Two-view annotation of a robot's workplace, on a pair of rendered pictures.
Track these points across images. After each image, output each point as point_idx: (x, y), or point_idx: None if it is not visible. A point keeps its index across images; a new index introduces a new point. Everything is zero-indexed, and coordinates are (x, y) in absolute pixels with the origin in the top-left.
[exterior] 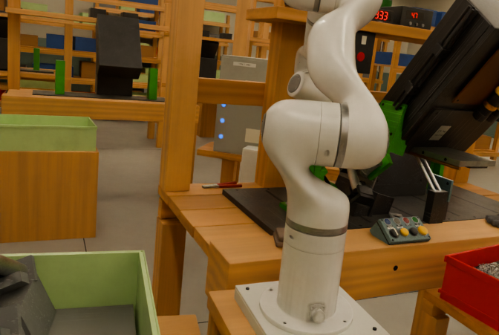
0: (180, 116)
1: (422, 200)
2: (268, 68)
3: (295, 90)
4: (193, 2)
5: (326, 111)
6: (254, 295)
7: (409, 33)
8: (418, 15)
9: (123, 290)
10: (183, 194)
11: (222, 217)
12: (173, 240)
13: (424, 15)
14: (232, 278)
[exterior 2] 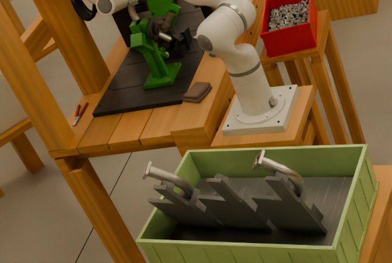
0: (39, 90)
1: (185, 14)
2: (39, 6)
3: (111, 9)
4: None
5: (228, 14)
6: (235, 124)
7: None
8: None
9: (195, 175)
10: (80, 139)
11: (133, 123)
12: (90, 175)
13: None
14: (207, 133)
